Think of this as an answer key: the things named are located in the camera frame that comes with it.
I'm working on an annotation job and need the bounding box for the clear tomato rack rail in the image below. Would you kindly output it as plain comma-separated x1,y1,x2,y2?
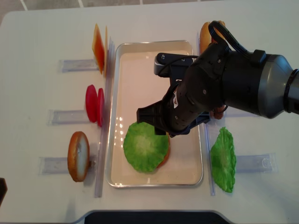
48,110,90,125

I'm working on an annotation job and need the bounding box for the clear lettuce rack rail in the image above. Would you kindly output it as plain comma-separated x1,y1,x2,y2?
236,153,278,173

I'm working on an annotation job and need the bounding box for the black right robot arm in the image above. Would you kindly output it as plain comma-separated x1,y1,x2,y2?
136,43,299,137

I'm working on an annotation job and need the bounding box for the black left gripper tip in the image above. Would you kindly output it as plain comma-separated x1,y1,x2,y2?
0,178,7,206

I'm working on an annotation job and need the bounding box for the clear cheese rack rail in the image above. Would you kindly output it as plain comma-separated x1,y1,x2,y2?
59,59,99,72

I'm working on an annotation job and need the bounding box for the metal baking tray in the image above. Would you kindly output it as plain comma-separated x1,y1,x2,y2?
105,40,203,188

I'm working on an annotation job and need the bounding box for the clear strip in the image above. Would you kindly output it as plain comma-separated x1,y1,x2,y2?
195,32,217,196
94,37,115,198

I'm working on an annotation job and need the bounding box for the outer top bun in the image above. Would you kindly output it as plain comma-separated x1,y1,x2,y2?
211,21,225,43

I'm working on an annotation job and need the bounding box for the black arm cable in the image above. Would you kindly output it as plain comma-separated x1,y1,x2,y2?
208,20,254,56

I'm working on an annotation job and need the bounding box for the upright bun slice left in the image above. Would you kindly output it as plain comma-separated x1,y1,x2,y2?
67,131,90,182

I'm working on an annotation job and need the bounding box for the inner red tomato slice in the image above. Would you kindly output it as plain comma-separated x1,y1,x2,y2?
97,88,105,127

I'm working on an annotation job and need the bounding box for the green lettuce leaf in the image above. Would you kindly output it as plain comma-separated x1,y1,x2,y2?
210,127,237,193
123,122,169,173

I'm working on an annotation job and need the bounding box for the inner top bun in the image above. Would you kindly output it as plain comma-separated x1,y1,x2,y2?
199,22,212,55

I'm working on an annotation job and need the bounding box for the clear right front strip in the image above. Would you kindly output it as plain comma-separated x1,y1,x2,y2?
195,32,217,196

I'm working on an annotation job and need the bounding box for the black base at bottom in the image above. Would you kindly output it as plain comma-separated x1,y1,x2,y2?
84,211,228,224

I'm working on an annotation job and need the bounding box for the clear left front strip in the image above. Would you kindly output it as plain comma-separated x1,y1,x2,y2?
94,37,115,198

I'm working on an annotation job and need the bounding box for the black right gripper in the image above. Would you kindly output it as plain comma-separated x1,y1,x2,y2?
136,43,229,136

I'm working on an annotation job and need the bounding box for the bottom bun slice in tray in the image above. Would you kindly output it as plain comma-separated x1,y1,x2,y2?
157,138,171,168

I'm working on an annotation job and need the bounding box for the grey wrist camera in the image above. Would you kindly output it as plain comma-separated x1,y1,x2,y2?
154,53,198,77

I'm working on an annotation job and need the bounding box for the clear left bun rack rail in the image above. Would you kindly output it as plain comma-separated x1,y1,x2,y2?
38,155,97,175

